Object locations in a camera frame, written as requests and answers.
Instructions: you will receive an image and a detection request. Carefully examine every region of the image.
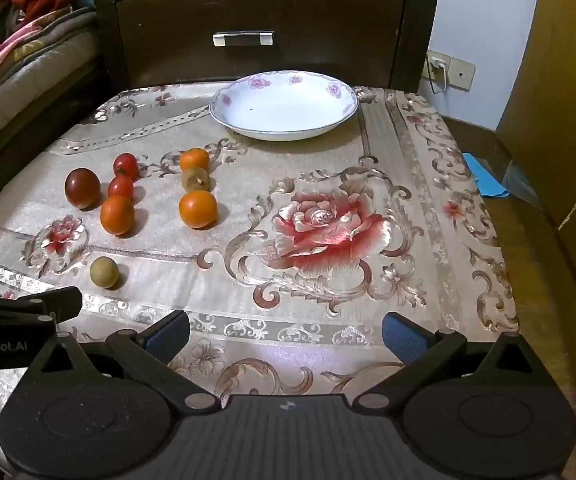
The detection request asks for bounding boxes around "floral embroidered tablecloth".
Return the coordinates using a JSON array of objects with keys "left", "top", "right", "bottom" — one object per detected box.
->
[{"left": 0, "top": 80, "right": 521, "bottom": 461}]

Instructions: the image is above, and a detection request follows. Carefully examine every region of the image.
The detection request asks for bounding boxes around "white floral plate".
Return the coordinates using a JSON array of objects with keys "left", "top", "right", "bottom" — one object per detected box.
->
[{"left": 209, "top": 70, "right": 359, "bottom": 142}]

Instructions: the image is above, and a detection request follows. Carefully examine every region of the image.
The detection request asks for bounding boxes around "blue rag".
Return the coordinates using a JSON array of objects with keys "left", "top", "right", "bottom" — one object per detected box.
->
[{"left": 462, "top": 152, "right": 511, "bottom": 199}]

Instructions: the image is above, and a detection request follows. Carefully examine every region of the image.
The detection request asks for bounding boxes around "dark wooden drawer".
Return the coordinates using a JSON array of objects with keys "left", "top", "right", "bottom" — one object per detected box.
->
[{"left": 114, "top": 0, "right": 409, "bottom": 83}]

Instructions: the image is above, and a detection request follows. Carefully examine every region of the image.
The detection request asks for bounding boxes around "brown kiwi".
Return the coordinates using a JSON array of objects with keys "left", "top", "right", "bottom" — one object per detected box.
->
[{"left": 181, "top": 167, "right": 211, "bottom": 193}]

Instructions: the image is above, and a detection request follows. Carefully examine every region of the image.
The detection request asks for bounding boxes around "dark red tomato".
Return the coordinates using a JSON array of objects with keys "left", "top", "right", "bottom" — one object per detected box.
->
[{"left": 64, "top": 167, "right": 102, "bottom": 210}]

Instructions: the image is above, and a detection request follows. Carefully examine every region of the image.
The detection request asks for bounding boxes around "red cherry tomato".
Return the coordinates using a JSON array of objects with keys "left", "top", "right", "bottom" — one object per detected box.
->
[
  {"left": 112, "top": 153, "right": 140, "bottom": 181},
  {"left": 107, "top": 176, "right": 135, "bottom": 200}
]

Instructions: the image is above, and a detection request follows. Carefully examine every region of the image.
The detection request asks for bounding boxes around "white charger cable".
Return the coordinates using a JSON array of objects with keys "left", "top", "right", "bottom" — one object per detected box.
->
[{"left": 427, "top": 67, "right": 450, "bottom": 95}]

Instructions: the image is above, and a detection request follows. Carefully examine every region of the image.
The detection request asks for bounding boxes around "wooden wardrobe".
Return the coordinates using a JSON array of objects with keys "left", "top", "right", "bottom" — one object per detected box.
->
[{"left": 495, "top": 0, "right": 576, "bottom": 261}]

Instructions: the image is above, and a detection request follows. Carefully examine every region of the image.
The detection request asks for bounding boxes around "dark wooden bed frame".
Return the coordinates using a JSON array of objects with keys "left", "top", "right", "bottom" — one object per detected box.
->
[{"left": 0, "top": 57, "right": 113, "bottom": 241}]

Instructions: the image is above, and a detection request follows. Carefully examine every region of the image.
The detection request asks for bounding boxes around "metal drawer handle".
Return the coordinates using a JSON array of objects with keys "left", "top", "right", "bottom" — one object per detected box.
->
[{"left": 212, "top": 31, "right": 275, "bottom": 48}]

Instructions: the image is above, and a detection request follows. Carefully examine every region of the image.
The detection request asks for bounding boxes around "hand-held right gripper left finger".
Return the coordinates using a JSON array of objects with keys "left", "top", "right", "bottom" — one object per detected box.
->
[{"left": 26, "top": 310, "right": 221, "bottom": 417}]

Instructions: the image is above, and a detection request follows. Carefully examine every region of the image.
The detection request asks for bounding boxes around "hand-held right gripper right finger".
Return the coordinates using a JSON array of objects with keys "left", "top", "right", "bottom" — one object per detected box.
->
[{"left": 355, "top": 311, "right": 560, "bottom": 415}]

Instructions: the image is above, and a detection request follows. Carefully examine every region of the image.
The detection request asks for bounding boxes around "tan longan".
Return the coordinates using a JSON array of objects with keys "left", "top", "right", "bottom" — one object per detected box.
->
[{"left": 90, "top": 256, "right": 120, "bottom": 290}]

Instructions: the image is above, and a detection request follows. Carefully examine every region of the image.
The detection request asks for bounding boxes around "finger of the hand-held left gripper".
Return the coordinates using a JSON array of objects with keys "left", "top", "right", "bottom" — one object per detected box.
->
[{"left": 0, "top": 286, "right": 84, "bottom": 322}]

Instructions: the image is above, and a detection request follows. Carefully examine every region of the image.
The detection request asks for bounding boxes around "dark wooden nightstand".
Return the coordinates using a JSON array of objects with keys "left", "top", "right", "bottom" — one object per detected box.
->
[{"left": 92, "top": 0, "right": 443, "bottom": 98}]

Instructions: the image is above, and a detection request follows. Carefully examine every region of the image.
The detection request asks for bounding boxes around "beige wall socket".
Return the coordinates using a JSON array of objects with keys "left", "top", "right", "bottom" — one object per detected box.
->
[{"left": 425, "top": 50, "right": 475, "bottom": 93}]

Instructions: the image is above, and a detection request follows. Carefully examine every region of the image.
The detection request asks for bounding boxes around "small orange tangerine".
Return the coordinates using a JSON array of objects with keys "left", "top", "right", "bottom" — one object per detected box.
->
[{"left": 179, "top": 148, "right": 211, "bottom": 173}]

